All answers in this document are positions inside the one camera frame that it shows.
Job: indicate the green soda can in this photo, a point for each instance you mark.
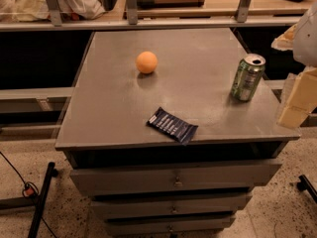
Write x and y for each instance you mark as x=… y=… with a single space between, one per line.
x=248 y=75

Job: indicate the grey metal bracket middle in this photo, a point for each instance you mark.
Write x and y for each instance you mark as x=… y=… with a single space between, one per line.
x=132 y=12

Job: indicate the black stand leg left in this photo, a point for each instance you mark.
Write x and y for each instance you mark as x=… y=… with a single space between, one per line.
x=32 y=196

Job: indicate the grey metal bracket right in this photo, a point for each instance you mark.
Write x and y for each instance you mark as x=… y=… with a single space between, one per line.
x=242 y=11

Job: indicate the bottom grey drawer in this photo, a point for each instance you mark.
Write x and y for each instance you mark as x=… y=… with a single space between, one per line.
x=169 y=225

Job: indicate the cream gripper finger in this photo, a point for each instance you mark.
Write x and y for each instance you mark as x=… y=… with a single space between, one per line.
x=298 y=98
x=285 y=41

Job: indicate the grey drawer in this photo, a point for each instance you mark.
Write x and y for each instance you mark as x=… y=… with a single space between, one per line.
x=171 y=205
x=169 y=225
x=175 y=177

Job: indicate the grey drawer cabinet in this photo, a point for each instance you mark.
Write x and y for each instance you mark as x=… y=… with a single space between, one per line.
x=154 y=137

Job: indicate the grey metal bracket left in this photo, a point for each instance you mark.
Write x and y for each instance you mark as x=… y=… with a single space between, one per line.
x=55 y=16

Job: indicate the top grey drawer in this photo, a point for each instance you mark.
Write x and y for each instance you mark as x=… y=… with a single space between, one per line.
x=175 y=177

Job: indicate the wooden board on shelf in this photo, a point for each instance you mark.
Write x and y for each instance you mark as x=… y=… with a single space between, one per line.
x=151 y=4

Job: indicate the dark blue snack bar wrapper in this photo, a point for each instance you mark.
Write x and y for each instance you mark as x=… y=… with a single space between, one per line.
x=172 y=126

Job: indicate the middle grey drawer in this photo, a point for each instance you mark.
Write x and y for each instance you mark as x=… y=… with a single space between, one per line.
x=171 y=205

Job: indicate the orange fruit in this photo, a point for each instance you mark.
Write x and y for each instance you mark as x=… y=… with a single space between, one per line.
x=146 y=62

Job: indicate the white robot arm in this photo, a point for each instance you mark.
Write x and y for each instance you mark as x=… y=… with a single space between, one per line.
x=305 y=38

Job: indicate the white cloth bundle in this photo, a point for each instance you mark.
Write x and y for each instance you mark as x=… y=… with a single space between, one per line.
x=41 y=10

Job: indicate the grey metal bracket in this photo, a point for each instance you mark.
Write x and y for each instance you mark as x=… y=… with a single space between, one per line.
x=55 y=16
x=132 y=12
x=242 y=11

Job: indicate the black stand foot right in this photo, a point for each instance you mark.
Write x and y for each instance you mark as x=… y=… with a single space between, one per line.
x=305 y=184

